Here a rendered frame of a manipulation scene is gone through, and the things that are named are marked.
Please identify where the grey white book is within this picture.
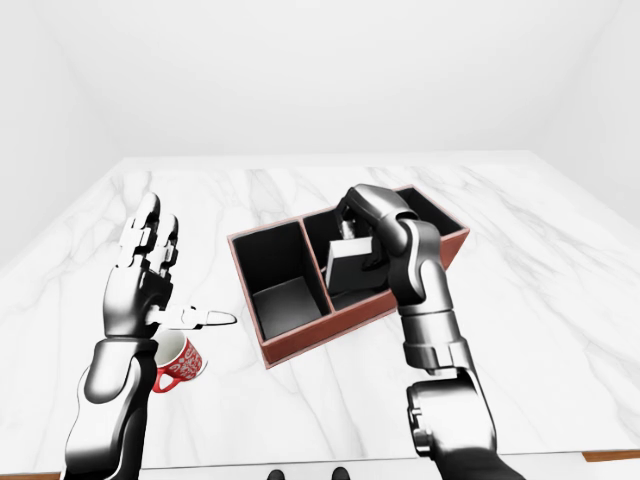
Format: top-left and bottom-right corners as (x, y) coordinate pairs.
(322, 238), (389, 297)

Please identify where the red-brown desk caddy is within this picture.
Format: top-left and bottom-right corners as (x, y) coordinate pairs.
(226, 183), (472, 371)

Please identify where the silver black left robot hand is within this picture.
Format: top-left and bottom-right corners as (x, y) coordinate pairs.
(101, 191), (239, 347)

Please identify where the red patterned mug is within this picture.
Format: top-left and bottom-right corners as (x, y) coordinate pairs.
(149, 330), (209, 395)

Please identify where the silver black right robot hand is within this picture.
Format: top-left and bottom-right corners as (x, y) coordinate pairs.
(335, 183), (449, 316)

